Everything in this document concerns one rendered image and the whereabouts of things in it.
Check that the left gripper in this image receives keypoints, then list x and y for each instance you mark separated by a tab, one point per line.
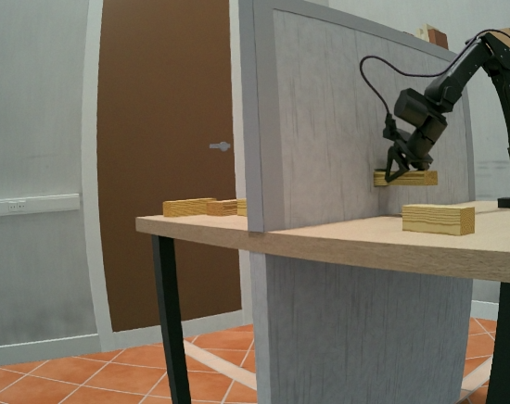
415	150

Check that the grey panel wall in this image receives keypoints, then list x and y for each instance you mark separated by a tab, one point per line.
327	333

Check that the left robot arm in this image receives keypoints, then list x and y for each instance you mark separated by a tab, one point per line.
439	97

